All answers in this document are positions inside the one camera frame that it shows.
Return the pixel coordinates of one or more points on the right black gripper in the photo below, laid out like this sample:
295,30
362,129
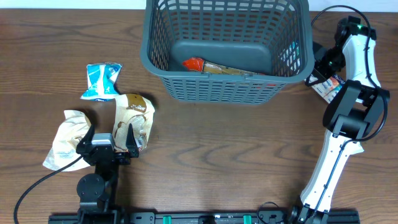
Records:
318,68

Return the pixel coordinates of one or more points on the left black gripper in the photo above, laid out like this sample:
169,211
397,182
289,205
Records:
125,158

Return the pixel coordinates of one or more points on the multipack tissue packets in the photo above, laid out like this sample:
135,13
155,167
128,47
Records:
329,89

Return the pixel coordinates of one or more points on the orange long biscuit pack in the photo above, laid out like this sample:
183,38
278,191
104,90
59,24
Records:
196,64

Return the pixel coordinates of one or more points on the mint green wipes pack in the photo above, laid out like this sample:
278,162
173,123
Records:
356,148

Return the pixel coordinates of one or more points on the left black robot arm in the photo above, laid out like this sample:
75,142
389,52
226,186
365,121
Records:
97,191

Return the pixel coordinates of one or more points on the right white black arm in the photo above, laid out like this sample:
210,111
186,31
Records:
348,119

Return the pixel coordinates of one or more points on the cream crumpled snack pouch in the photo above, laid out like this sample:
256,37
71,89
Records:
69,134

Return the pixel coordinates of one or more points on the brown beige snack pouch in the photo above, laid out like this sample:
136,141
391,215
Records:
135,110

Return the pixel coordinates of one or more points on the grey plastic basket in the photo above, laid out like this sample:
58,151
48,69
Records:
272,38

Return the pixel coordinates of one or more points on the blue white snack packet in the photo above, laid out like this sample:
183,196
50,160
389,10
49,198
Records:
101,80

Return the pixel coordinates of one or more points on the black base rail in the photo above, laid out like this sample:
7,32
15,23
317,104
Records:
265,216

